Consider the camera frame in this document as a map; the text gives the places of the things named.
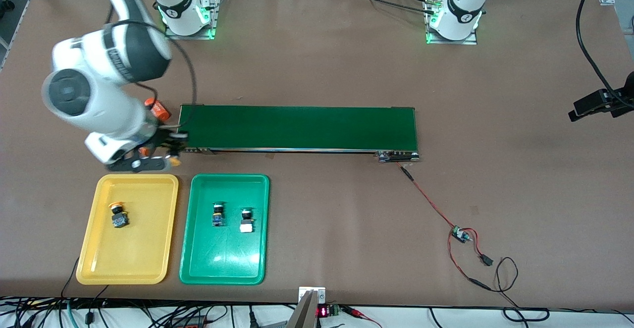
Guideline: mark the small metal bracket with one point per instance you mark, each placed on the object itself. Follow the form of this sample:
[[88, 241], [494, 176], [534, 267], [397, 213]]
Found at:
[[303, 291]]

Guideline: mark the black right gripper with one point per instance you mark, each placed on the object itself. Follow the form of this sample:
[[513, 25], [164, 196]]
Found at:
[[165, 138]]

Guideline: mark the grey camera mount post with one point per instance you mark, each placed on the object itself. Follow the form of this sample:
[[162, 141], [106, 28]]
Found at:
[[302, 318]]

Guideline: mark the green capped push button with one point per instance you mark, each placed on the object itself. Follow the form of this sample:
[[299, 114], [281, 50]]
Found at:
[[218, 217], [245, 226]]

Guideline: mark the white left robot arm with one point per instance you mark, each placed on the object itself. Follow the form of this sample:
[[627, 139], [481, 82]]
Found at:
[[460, 6]]

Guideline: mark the red clip lead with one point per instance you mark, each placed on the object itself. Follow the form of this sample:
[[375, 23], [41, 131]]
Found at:
[[361, 314]]

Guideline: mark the red LED display module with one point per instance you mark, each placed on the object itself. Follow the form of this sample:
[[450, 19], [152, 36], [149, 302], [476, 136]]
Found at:
[[323, 311]]

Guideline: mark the small green controller board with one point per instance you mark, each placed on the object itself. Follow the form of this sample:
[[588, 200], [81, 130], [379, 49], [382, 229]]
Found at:
[[459, 234]]

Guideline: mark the yellow plastic tray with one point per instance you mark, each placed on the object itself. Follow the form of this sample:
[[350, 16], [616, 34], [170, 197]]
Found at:
[[143, 248]]

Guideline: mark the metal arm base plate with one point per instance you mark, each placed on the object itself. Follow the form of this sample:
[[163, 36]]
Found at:
[[190, 36], [450, 42]]

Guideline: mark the green plastic tray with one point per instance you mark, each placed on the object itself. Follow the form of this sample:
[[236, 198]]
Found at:
[[233, 258]]

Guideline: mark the green conveyor belt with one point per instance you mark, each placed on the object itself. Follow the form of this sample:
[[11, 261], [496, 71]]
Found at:
[[297, 127]]

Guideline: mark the orange cylinder printed 4680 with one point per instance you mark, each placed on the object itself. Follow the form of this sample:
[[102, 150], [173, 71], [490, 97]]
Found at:
[[161, 111], [144, 151]]

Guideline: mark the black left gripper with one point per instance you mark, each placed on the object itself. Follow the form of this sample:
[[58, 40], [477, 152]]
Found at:
[[605, 98]]

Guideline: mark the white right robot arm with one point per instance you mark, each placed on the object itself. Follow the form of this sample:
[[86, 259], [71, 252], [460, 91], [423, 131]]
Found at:
[[99, 100]]

